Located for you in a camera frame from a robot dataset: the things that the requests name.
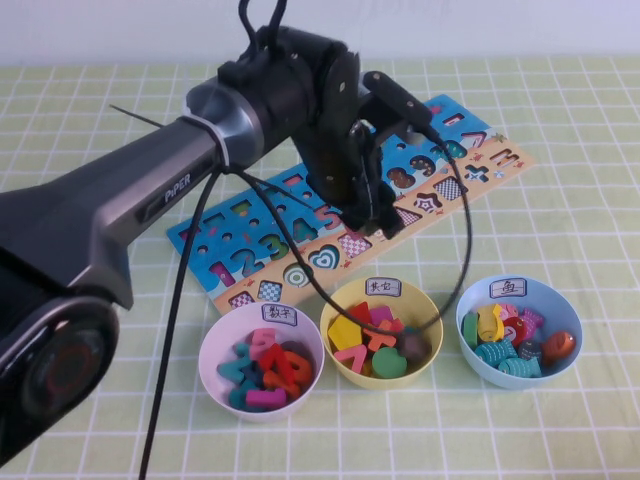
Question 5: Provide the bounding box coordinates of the yellow wooden fish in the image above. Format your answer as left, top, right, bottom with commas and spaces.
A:
475, 303, 505, 344

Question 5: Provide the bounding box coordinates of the yellow pentagon piece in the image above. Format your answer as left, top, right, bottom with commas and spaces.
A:
327, 315, 370, 353

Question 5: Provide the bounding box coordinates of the orange wooden fish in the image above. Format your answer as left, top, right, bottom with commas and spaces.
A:
540, 330, 578, 366

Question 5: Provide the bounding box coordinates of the white handwritten paper label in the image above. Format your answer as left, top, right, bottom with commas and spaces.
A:
365, 278, 404, 299
489, 276, 529, 300
262, 303, 299, 327

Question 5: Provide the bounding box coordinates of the dark blue wooden fish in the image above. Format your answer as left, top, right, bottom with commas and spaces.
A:
517, 339, 544, 362

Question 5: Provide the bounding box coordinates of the light blue plastic bowl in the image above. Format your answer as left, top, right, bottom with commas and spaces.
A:
455, 274, 584, 391

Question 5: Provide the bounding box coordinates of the teal wooden fish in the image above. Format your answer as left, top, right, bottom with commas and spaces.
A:
497, 355, 544, 380
473, 337, 519, 369

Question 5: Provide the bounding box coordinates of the white zip tie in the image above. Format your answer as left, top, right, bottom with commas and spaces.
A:
182, 115, 229, 174

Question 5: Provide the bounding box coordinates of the blue number shape puzzle board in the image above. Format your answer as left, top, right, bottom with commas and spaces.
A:
166, 94, 537, 317

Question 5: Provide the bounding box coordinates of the pink plastic bowl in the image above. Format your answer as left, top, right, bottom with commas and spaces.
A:
198, 301, 326, 425

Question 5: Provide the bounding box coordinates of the teal number piece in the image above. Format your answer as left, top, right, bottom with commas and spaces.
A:
228, 379, 266, 412
216, 342, 261, 386

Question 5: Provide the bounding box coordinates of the orange number piece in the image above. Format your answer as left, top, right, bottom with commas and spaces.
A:
272, 351, 314, 396

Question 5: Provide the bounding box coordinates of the red wooden fish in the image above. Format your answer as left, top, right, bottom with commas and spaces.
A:
502, 317, 526, 346

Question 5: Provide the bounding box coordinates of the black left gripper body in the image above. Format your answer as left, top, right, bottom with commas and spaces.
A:
294, 45, 363, 212

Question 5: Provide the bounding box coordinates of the green checked tablecloth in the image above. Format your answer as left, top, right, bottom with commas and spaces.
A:
0, 55, 640, 480

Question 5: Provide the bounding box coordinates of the green round piece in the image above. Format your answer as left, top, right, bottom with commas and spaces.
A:
371, 347, 409, 380

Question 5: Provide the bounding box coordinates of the magenta wooden fish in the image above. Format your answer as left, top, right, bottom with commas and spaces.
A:
519, 308, 545, 339

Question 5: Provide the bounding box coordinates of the green wooden fish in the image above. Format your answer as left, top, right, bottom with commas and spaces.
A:
460, 312, 481, 351

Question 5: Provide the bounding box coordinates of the brown rounded piece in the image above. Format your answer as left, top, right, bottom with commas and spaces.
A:
397, 327, 434, 364

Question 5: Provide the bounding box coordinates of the magenta number one piece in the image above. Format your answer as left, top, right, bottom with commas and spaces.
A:
244, 388, 289, 409

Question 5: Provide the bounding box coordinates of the red number four piece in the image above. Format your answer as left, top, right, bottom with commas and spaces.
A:
259, 343, 294, 381

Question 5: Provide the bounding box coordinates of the pink angle sign piece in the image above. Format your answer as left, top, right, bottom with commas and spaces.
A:
333, 346, 371, 374

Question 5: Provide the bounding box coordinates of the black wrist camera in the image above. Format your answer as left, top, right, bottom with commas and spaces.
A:
362, 71, 434, 149

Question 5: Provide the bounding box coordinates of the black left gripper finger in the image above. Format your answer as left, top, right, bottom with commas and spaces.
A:
374, 148, 404, 239
343, 119, 380, 233

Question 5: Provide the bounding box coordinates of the yellow plastic bowl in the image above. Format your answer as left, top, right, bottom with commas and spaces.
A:
319, 277, 445, 390

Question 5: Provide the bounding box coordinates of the black cable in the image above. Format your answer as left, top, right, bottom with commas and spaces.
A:
137, 167, 227, 480
237, 0, 259, 49
267, 0, 289, 32
234, 127, 475, 336

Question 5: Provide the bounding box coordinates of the orange cross piece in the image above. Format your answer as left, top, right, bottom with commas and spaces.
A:
362, 319, 399, 354

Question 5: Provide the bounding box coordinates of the pink number five piece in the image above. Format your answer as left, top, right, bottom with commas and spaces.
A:
249, 327, 279, 359

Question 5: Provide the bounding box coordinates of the red triangle piece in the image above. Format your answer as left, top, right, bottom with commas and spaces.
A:
342, 302, 371, 326

